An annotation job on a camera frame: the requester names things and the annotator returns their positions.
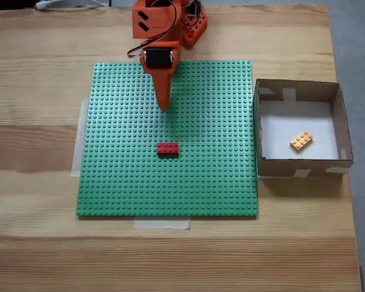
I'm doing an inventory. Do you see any thin servo cable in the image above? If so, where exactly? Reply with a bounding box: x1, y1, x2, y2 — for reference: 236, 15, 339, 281
127, 0, 179, 59

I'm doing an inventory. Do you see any yellow lego block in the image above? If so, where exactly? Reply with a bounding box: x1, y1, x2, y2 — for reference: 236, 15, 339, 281
289, 130, 315, 154

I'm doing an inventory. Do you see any open cardboard box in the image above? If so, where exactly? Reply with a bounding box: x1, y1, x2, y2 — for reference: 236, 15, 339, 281
252, 78, 354, 181

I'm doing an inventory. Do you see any red lego block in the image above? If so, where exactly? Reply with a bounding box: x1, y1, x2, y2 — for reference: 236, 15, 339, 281
156, 142, 180, 157

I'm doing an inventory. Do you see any green lego baseplate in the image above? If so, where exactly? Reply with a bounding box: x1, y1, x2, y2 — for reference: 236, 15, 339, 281
75, 60, 259, 219

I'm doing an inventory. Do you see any translucent masking tape strip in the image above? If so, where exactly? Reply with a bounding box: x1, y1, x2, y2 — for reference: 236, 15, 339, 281
71, 99, 89, 179
133, 218, 191, 231

